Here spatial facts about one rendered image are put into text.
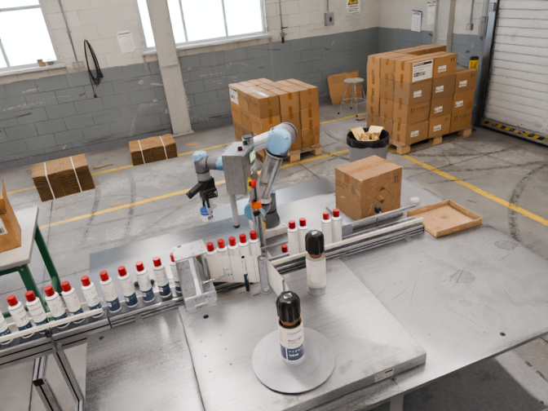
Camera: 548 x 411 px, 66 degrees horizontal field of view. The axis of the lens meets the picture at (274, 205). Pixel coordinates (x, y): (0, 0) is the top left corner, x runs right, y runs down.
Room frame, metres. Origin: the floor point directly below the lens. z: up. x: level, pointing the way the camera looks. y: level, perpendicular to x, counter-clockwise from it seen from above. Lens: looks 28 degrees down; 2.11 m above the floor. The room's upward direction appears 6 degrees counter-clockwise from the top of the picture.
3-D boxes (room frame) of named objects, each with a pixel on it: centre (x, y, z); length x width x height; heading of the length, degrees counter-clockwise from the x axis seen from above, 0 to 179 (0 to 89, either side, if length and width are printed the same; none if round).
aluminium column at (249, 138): (1.87, 0.09, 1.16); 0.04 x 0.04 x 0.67; 18
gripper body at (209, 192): (2.16, 0.36, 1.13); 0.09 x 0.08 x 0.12; 118
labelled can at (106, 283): (1.51, 0.75, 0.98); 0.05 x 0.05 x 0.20
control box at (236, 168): (1.79, 0.13, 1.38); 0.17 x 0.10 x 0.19; 163
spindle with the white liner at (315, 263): (1.50, -0.15, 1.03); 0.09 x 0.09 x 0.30
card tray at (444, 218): (2.05, -0.95, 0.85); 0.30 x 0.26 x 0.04; 108
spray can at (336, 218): (1.84, -0.30, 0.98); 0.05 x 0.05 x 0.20
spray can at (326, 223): (1.83, -0.25, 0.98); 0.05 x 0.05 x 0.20
